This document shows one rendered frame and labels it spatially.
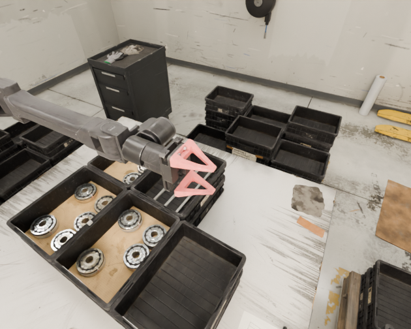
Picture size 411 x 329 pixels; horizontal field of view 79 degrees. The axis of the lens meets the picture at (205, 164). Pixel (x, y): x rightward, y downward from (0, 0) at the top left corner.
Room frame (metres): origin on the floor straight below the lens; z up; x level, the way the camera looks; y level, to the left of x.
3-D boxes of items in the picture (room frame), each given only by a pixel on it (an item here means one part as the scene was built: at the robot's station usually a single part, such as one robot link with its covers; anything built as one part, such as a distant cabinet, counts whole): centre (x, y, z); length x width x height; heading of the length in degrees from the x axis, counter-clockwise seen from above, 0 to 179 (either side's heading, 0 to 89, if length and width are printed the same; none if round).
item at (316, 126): (1.78, -0.94, 0.37); 0.40 x 0.30 x 0.45; 62
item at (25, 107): (0.52, 0.37, 1.45); 0.43 x 0.06 x 0.11; 61
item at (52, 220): (0.58, 0.71, 0.86); 0.10 x 0.10 x 0.01
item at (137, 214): (0.61, 0.34, 0.86); 0.10 x 0.10 x 0.01
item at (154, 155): (0.37, 0.09, 1.45); 0.07 x 0.07 x 0.10; 61
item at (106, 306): (0.48, 0.33, 0.92); 0.40 x 0.30 x 0.02; 148
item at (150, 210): (0.48, 0.33, 0.87); 0.40 x 0.30 x 0.11; 148
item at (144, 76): (2.45, 0.75, 0.45); 0.60 x 0.45 x 0.90; 152
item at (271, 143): (1.62, -0.40, 0.37); 0.40 x 0.30 x 0.45; 62
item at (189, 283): (0.32, 0.08, 0.87); 0.40 x 0.30 x 0.11; 148
